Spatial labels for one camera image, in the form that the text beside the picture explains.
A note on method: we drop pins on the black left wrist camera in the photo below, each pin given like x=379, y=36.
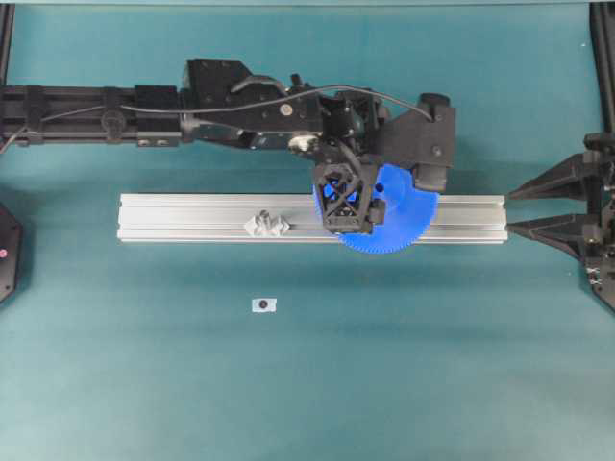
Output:
x=421, y=141

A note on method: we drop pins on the black right frame post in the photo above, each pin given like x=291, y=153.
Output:
x=601, y=22

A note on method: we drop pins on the small white position marker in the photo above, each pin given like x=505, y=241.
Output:
x=264, y=305

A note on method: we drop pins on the left clear shaft mount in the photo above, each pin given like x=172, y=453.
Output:
x=264, y=225

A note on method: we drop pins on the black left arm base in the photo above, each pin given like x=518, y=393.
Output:
x=11, y=242

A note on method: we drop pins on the aluminium extrusion rail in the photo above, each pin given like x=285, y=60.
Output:
x=220, y=218

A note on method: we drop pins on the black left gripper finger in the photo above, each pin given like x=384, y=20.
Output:
x=353, y=118
x=345, y=198

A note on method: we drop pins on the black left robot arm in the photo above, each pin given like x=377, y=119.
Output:
x=145, y=115

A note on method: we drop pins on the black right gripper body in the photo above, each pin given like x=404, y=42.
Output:
x=597, y=168

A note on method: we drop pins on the large blue plastic gear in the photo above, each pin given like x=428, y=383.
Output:
x=409, y=212

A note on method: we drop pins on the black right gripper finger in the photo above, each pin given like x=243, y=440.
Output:
x=563, y=232
x=563, y=181

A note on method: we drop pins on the black left frame post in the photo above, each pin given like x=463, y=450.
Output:
x=7, y=12

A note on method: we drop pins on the black frame post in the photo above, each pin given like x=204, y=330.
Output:
x=7, y=12
x=601, y=22

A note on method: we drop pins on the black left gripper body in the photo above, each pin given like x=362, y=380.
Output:
x=227, y=104

